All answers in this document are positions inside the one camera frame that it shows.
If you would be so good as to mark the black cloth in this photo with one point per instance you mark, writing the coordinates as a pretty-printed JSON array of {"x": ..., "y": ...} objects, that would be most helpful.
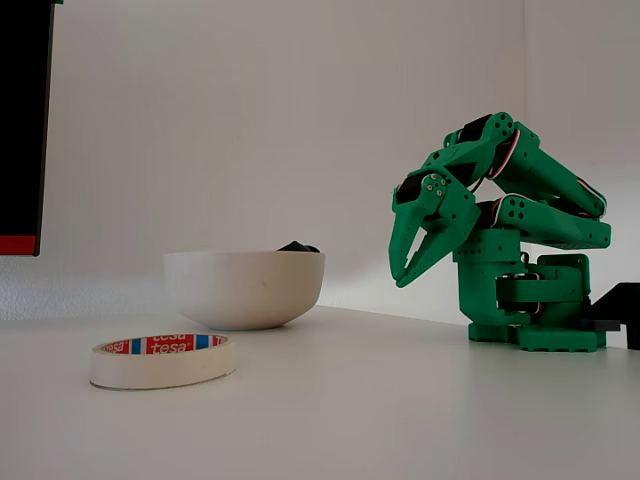
[{"x": 295, "y": 246}]

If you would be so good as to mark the black monitor edge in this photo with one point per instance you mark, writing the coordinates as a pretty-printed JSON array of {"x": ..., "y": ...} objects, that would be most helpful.
[{"x": 22, "y": 125}]

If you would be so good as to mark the black table clamp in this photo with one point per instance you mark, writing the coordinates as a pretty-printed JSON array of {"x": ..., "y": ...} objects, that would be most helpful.
[{"x": 620, "y": 300}]

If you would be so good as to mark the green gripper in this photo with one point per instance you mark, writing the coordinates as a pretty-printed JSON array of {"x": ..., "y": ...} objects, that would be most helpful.
[{"x": 411, "y": 220}]

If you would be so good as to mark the white bowl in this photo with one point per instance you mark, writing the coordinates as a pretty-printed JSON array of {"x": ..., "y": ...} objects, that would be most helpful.
[{"x": 240, "y": 295}]

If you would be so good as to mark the white tesa tape roll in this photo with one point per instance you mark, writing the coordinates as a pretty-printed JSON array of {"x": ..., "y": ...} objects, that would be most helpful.
[{"x": 150, "y": 370}]

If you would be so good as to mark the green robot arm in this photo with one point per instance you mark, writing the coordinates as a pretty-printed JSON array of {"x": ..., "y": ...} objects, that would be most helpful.
[{"x": 550, "y": 170}]

